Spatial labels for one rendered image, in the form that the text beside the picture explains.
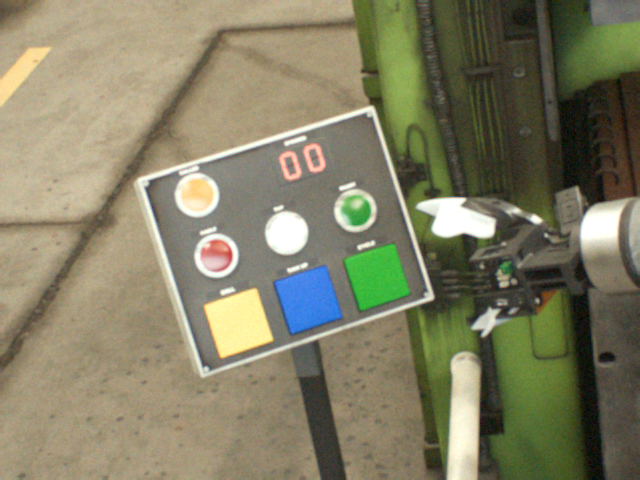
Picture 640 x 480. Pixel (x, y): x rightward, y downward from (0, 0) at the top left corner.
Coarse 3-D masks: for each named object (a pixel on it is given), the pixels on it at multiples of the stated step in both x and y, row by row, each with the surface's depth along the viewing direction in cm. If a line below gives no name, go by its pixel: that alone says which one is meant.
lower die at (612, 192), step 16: (608, 80) 240; (624, 80) 237; (624, 96) 232; (608, 112) 231; (624, 112) 230; (624, 128) 226; (608, 144) 222; (624, 144) 221; (608, 160) 218; (624, 160) 217; (608, 176) 214; (624, 176) 214; (608, 192) 211; (624, 192) 210
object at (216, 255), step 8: (216, 240) 193; (208, 248) 193; (216, 248) 193; (224, 248) 193; (200, 256) 192; (208, 256) 193; (216, 256) 193; (224, 256) 193; (232, 256) 193; (208, 264) 193; (216, 264) 193; (224, 264) 193
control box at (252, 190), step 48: (288, 144) 195; (336, 144) 197; (384, 144) 198; (144, 192) 192; (240, 192) 194; (288, 192) 195; (336, 192) 196; (384, 192) 198; (192, 240) 193; (240, 240) 194; (336, 240) 196; (384, 240) 198; (192, 288) 192; (240, 288) 194; (336, 288) 196; (192, 336) 192; (288, 336) 195
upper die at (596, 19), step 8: (592, 0) 189; (600, 0) 189; (608, 0) 189; (616, 0) 188; (624, 0) 188; (632, 0) 188; (592, 8) 189; (600, 8) 189; (608, 8) 189; (616, 8) 189; (624, 8) 189; (632, 8) 189; (592, 16) 190; (600, 16) 190; (608, 16) 190; (616, 16) 190; (624, 16) 190; (632, 16) 189; (592, 24) 191; (600, 24) 191; (608, 24) 190
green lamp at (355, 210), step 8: (344, 200) 196; (352, 200) 197; (360, 200) 197; (344, 208) 196; (352, 208) 196; (360, 208) 197; (368, 208) 197; (344, 216) 196; (352, 216) 196; (360, 216) 197; (368, 216) 197; (352, 224) 196; (360, 224) 197
